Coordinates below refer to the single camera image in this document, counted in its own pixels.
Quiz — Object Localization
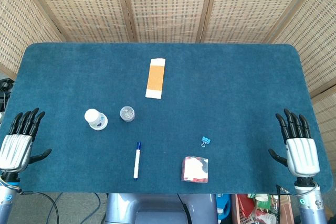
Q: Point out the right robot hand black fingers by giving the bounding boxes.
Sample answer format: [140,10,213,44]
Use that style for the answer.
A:
[268,108,321,178]

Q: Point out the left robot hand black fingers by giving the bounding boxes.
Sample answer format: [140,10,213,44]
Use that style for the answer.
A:
[0,108,53,174]

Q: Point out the white patterned paper cup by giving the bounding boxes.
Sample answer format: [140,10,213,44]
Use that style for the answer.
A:
[84,108,109,131]

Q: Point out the woven bamboo screen panel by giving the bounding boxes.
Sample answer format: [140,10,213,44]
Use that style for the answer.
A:
[0,0,65,80]
[120,0,216,43]
[267,0,336,99]
[311,84,336,156]
[199,0,328,44]
[19,0,135,43]

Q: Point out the black equipment beside table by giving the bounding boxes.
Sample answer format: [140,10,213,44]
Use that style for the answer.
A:
[0,77,14,112]

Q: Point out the pink plastic basket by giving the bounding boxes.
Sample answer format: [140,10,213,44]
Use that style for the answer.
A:
[230,194,254,224]

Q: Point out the blue plastic container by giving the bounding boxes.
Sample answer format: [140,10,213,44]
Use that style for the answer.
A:
[216,194,232,220]

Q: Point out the red and white plastic packet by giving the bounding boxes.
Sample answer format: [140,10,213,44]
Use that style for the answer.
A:
[180,156,209,184]

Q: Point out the blue felt table mat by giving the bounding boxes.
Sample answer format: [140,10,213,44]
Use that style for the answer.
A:
[0,42,333,195]

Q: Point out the grey round cap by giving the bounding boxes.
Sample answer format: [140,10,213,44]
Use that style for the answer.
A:
[119,105,137,123]

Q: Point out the white marker with blue cap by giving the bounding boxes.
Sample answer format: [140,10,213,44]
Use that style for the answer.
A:
[133,142,142,182]

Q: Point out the silver-blue robot torso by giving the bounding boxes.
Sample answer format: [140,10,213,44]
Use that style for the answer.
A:
[104,193,218,224]

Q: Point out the orange and white paper strip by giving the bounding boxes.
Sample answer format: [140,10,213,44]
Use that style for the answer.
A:
[145,58,166,100]

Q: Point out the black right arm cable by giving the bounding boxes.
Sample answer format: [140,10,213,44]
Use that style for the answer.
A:
[275,184,299,196]

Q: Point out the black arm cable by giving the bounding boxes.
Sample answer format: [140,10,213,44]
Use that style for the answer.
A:
[275,184,299,196]
[18,189,60,224]

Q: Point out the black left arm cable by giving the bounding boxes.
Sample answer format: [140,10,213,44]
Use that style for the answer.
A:
[18,189,60,224]

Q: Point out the blue floor cable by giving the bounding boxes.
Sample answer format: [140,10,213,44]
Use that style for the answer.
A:
[85,193,102,218]

